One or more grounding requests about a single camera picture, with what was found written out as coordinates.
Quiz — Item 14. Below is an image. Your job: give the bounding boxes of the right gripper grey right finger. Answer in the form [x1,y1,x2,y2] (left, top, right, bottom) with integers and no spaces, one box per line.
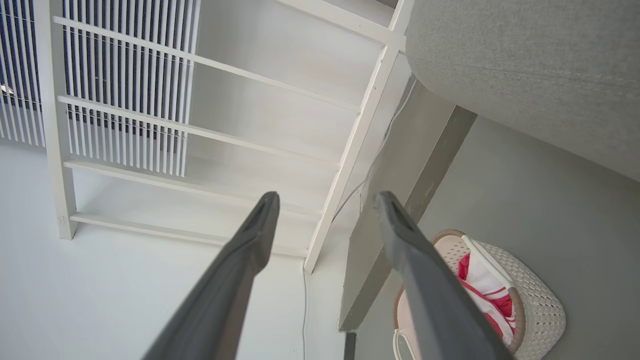
[373,191,514,360]

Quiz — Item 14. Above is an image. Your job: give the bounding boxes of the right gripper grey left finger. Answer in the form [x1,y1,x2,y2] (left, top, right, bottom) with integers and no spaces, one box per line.
[142,191,281,360]

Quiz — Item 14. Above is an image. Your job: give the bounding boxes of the white perforated plastic laundry basket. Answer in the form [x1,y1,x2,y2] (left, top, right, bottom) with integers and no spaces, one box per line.
[392,229,567,360]

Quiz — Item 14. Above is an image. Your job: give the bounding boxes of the red and white garment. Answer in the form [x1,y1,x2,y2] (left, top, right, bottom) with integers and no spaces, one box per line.
[457,245,517,346]

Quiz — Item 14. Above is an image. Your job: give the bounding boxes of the grey raised concrete step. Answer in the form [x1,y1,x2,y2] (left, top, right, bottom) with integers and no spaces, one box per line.
[338,75,479,332]

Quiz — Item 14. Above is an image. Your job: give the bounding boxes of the white wooden railing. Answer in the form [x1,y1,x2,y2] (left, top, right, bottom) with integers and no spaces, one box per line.
[32,0,416,275]

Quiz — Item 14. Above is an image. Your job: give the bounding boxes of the white vertical slat blinds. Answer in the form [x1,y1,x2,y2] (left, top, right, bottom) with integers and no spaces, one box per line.
[0,0,202,177]

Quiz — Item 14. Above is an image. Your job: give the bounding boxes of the grey fabric sofa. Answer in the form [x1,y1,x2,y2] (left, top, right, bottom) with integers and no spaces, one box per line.
[405,0,640,182]

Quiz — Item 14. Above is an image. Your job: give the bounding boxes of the thin white cable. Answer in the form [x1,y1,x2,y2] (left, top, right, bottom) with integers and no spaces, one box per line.
[301,80,418,360]

